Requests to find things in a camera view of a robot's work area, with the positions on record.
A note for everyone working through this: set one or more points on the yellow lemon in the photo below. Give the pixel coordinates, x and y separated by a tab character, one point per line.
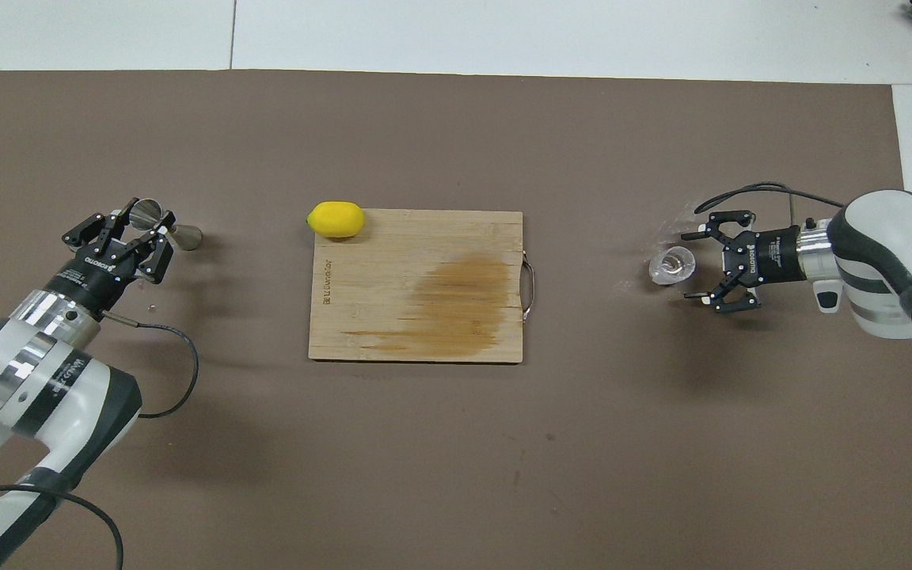
336	219

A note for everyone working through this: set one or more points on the wooden cutting board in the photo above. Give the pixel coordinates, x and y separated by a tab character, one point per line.
393	293

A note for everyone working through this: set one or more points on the small clear glass cup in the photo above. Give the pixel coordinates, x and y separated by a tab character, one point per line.
671	265

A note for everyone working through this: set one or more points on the steel double jigger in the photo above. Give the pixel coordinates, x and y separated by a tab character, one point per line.
187	236

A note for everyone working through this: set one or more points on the brown table mat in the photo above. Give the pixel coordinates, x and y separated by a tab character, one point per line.
424	475

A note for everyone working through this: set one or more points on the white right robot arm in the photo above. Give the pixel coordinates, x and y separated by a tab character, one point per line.
883	237

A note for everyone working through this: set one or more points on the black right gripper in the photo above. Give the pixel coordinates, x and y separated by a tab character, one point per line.
765	255

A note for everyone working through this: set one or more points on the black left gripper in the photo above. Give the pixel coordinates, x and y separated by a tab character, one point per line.
96	269

